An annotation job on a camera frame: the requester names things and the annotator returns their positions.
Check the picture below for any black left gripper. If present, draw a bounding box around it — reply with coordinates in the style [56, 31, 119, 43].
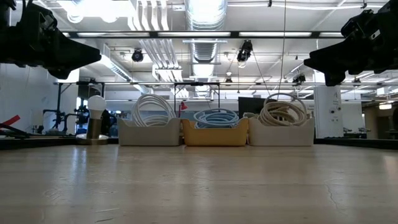
[9, 30, 102, 80]

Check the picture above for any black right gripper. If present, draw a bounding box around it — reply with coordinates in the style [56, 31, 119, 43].
[303, 29, 398, 87]

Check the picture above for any cream USB cable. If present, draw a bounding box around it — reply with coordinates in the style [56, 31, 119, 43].
[263, 92, 309, 125]

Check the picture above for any white cable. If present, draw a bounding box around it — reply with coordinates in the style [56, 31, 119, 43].
[131, 93, 177, 128]

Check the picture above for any thick light blue cable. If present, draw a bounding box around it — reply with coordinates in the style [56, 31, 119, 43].
[193, 108, 239, 124]

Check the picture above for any thin light blue cable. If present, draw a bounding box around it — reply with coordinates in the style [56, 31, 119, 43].
[195, 118, 239, 129]

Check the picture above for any white column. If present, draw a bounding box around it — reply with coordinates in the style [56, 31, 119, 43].
[313, 84, 345, 139]

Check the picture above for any brass lamp with white bulb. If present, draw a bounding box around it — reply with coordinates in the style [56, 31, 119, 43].
[75, 95, 109, 146]

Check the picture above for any red strip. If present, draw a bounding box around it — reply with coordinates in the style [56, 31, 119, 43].
[0, 114, 21, 127]

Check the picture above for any white plastic bin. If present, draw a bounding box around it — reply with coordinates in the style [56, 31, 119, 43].
[248, 116, 315, 147]

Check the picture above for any black monitor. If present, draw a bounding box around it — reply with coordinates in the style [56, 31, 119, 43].
[238, 96, 277, 119]

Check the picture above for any grey plastic bin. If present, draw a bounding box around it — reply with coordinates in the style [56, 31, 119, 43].
[117, 117, 182, 147]

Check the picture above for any yellow plastic bin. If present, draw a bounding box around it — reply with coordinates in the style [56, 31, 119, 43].
[182, 117, 249, 147]

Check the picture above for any black ceiling camera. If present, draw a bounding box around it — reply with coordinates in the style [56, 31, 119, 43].
[236, 39, 254, 63]
[131, 48, 144, 63]
[292, 73, 307, 85]

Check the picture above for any black metal workstation frame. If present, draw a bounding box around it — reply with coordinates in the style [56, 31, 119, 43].
[53, 80, 106, 133]

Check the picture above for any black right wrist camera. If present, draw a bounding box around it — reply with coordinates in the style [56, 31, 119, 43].
[340, 9, 388, 40]

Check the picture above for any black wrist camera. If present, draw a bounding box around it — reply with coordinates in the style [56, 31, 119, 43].
[340, 9, 388, 40]
[18, 2, 58, 34]

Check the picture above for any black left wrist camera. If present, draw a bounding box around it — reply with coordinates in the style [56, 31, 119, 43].
[18, 2, 58, 34]

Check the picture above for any thin hanging cable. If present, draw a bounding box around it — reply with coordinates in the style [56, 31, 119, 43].
[275, 0, 287, 97]

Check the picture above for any black table edge rail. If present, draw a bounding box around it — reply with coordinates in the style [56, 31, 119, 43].
[0, 136, 121, 151]
[313, 138, 398, 151]

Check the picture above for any black overhead frame bar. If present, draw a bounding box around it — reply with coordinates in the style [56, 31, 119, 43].
[62, 30, 346, 39]

